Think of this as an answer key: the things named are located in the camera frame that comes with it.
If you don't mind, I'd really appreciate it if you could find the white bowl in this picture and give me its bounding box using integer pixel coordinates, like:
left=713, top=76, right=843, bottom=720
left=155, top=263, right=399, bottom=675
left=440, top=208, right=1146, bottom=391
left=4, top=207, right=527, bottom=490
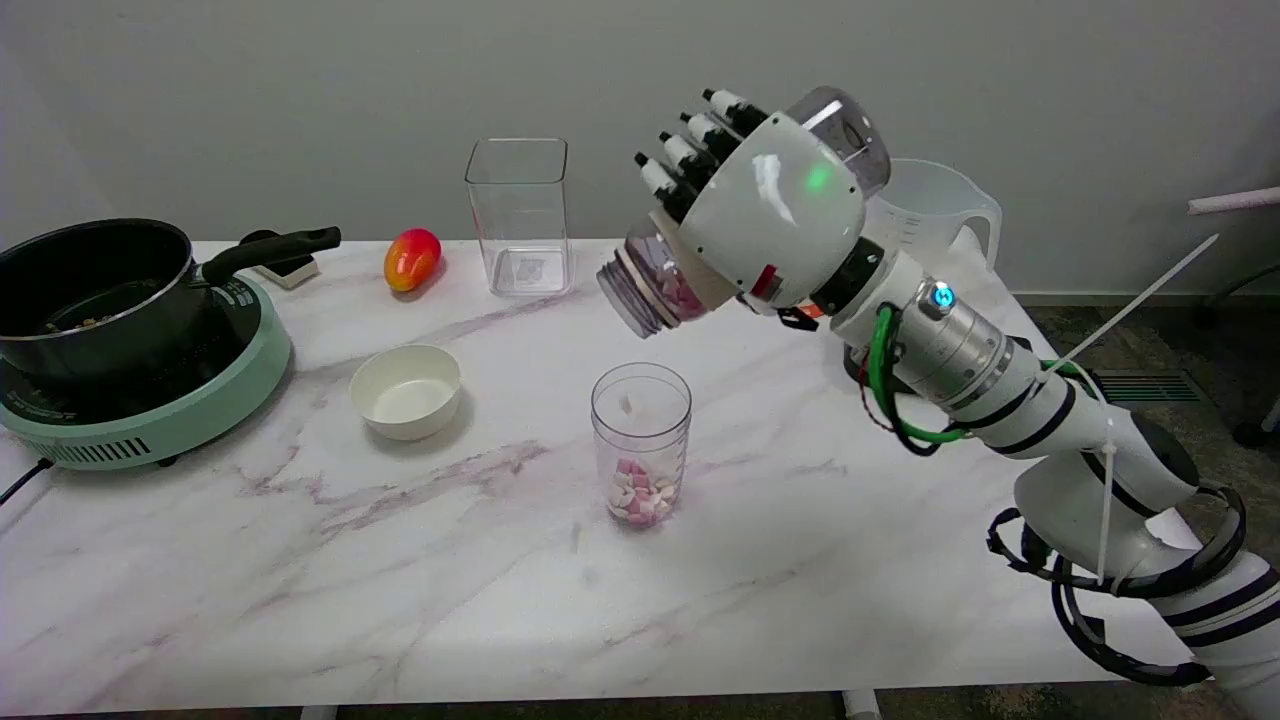
left=349, top=344, right=463, bottom=442

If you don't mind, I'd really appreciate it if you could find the floor vent grille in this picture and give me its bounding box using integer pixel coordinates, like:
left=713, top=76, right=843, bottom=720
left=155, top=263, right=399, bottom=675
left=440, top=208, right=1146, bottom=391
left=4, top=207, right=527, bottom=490
left=1090, top=368, right=1206, bottom=406

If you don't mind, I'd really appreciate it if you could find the clear bottle with candies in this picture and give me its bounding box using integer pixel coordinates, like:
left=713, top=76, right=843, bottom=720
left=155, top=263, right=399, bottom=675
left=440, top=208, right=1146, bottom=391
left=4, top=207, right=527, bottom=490
left=597, top=86, right=892, bottom=340

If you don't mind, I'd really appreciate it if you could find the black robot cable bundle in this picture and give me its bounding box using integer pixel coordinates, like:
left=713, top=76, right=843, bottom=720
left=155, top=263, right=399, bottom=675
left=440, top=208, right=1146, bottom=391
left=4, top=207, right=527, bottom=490
left=987, top=484, right=1249, bottom=689

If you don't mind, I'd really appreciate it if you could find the small black white box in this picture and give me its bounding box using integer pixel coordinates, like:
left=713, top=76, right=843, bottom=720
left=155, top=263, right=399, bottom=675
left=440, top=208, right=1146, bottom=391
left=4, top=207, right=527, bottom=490
left=240, top=230, right=321, bottom=291

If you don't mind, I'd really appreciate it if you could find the green robot cable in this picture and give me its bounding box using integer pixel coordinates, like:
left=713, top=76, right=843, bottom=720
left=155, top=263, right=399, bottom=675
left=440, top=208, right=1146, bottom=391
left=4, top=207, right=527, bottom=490
left=866, top=303, right=1087, bottom=457

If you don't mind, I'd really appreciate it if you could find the black saucepan with handle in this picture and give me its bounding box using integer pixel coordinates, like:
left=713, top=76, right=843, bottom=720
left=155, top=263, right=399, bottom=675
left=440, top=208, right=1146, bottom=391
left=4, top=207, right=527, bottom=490
left=0, top=218, right=343, bottom=387

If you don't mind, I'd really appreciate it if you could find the black cooker power cord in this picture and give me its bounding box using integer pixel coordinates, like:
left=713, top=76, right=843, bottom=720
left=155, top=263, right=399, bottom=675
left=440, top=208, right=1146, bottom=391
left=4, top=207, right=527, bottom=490
left=0, top=458, right=53, bottom=506

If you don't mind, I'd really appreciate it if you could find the black chair leg with caster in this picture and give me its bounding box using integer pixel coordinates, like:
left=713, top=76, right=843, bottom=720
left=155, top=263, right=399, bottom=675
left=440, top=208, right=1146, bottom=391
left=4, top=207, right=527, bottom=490
left=1198, top=258, right=1280, bottom=449

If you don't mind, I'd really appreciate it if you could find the red yellow mango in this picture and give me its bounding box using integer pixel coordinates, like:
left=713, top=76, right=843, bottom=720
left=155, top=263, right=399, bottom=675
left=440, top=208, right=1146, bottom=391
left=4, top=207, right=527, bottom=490
left=384, top=228, right=443, bottom=293

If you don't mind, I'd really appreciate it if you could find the clear square container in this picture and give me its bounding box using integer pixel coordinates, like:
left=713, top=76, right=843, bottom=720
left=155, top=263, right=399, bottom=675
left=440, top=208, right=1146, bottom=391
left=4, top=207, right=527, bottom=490
left=464, top=138, right=575, bottom=298

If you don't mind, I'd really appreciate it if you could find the clear plastic cup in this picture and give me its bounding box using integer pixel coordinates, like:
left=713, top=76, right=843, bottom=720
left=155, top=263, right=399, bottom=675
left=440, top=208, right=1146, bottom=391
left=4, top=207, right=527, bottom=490
left=590, top=362, right=693, bottom=530

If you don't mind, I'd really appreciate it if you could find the translucent measuring jug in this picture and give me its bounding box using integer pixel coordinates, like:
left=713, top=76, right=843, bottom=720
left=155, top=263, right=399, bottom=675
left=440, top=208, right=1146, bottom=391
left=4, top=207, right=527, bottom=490
left=864, top=158, right=1003, bottom=301

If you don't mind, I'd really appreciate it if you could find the white rod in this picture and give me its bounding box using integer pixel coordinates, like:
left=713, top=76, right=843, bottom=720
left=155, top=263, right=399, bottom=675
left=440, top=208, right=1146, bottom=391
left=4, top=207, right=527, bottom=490
left=1188, top=186, right=1280, bottom=217

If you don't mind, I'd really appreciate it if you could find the pink white candy pile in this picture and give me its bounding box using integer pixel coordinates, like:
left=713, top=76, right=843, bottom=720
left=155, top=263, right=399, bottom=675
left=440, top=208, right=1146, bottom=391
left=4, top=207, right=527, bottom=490
left=606, top=458, right=679, bottom=529

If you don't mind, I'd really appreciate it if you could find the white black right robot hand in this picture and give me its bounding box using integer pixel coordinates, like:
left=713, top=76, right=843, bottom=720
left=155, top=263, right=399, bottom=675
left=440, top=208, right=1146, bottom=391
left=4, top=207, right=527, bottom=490
left=635, top=88, right=887, bottom=314

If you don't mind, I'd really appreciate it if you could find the green induction cooker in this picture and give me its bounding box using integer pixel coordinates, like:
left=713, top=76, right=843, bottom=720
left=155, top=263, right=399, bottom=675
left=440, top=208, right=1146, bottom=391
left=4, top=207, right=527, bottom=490
left=0, top=272, right=293, bottom=473

